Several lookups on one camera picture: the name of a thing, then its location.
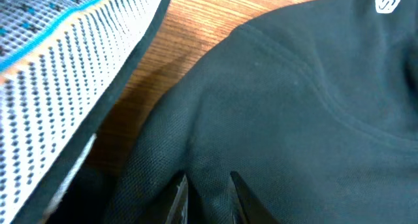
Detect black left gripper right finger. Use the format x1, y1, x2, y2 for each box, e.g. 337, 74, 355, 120
229, 171, 280, 224

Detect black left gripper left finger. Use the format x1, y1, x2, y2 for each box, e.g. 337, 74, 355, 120
143, 173, 189, 224

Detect black polo shirt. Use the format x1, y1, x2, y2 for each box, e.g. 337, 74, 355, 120
45, 0, 418, 224

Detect grey patterned folded garment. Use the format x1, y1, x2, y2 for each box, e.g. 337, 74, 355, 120
1, 0, 170, 223

